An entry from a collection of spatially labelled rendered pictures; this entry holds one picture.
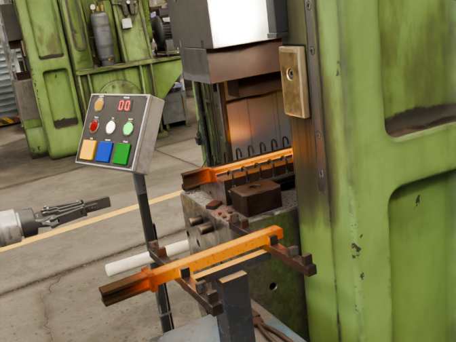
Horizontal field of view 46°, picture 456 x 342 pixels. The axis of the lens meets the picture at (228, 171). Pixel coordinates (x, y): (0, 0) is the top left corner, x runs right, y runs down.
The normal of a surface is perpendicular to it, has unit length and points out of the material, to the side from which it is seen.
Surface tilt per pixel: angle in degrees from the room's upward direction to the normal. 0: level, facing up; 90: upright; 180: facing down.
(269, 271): 90
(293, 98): 90
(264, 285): 90
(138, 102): 60
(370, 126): 89
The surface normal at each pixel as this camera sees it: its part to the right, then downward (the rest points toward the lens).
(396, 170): 0.44, 0.22
